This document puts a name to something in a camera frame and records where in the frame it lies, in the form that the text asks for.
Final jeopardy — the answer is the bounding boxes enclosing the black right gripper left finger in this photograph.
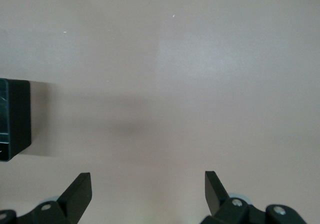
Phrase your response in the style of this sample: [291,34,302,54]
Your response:
[0,172,93,224]

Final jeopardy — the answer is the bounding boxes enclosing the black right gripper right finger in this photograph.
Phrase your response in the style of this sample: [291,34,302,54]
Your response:
[199,170,307,224]

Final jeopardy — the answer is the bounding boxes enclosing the black plastic box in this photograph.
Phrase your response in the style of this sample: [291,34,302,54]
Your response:
[0,78,32,163]

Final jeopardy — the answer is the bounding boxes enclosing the brown table mat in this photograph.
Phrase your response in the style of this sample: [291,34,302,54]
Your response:
[0,0,320,224]

